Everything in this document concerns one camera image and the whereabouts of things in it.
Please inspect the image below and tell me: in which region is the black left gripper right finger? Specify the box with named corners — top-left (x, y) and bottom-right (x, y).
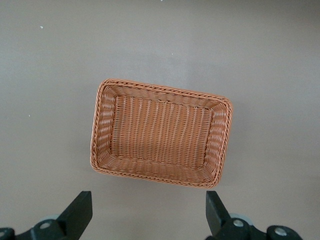
top-left (203, 190), bottom-right (301, 240)

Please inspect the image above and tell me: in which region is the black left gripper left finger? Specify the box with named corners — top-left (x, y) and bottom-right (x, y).
top-left (0, 190), bottom-right (94, 240)

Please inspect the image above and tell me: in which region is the brown woven rectangular basket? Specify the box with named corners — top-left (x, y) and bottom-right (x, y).
top-left (89, 78), bottom-right (235, 189)

